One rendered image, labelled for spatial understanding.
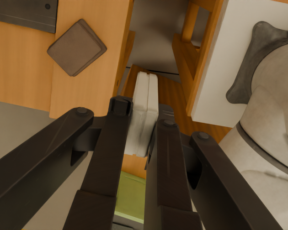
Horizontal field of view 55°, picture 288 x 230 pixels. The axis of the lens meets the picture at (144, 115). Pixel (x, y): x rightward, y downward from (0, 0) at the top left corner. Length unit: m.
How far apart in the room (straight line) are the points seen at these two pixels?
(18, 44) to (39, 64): 0.06
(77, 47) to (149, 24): 0.94
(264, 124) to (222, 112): 0.21
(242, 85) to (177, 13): 0.91
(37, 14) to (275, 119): 0.48
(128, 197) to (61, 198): 1.35
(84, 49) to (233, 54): 0.31
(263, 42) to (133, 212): 0.50
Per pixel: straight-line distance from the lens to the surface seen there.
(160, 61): 1.53
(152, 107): 0.15
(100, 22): 0.60
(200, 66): 0.67
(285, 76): 0.50
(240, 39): 0.63
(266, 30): 0.62
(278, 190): 0.50
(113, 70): 0.61
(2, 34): 0.69
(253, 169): 0.50
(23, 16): 0.64
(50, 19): 0.62
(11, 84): 0.72
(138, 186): 0.84
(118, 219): 0.92
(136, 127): 0.15
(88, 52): 0.58
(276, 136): 0.48
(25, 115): 1.82
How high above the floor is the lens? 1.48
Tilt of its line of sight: 65 degrees down
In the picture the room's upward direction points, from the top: 175 degrees counter-clockwise
